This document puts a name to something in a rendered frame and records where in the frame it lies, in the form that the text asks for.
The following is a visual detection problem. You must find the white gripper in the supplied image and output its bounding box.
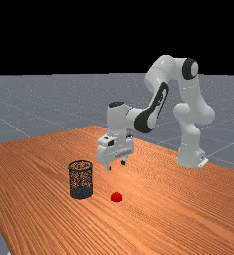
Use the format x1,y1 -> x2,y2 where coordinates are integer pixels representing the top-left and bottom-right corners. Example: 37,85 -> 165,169
96,132 -> 135,172

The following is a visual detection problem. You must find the dark mesh basket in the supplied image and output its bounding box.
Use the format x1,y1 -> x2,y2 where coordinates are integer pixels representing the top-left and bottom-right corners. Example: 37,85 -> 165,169
68,160 -> 94,200

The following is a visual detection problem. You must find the red ball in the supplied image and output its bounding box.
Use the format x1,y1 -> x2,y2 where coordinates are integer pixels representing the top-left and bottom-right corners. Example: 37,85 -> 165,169
110,191 -> 123,203

